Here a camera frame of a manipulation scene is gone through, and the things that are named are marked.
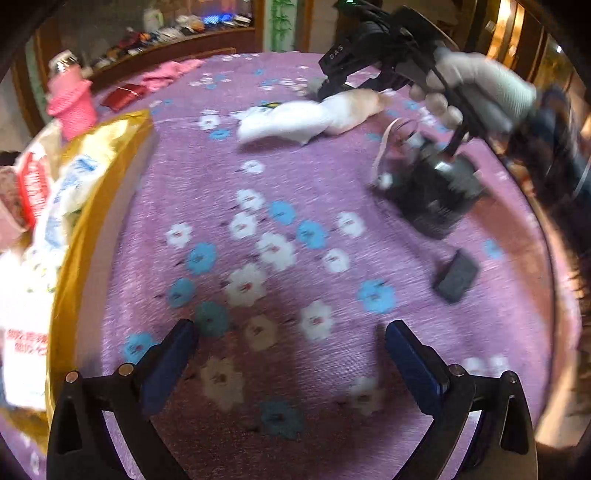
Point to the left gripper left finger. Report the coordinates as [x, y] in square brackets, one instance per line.
[80, 446]

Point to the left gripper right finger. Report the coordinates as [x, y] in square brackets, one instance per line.
[503, 445]

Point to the white towel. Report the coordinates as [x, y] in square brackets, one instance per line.
[300, 121]

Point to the plaid sleeved forearm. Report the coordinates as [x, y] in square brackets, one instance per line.
[547, 144]

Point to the white gloved right hand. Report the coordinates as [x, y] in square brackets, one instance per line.
[500, 97]

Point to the green white snack bag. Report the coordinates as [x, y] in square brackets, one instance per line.
[270, 105]

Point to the small black block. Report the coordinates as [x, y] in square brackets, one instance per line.
[457, 277]

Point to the black electric motor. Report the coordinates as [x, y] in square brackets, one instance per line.
[433, 187]

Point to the purple floral tablecloth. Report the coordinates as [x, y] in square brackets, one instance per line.
[291, 267]

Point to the gold storage box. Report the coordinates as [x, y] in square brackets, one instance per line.
[74, 244]

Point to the pink cloth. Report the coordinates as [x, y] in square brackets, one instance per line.
[168, 73]

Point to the red satin pouch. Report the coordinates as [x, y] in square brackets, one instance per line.
[123, 96]

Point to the wooden sideboard cabinet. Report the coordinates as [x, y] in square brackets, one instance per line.
[241, 40]

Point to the pink bottle knitted sleeve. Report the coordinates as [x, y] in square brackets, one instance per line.
[70, 99]

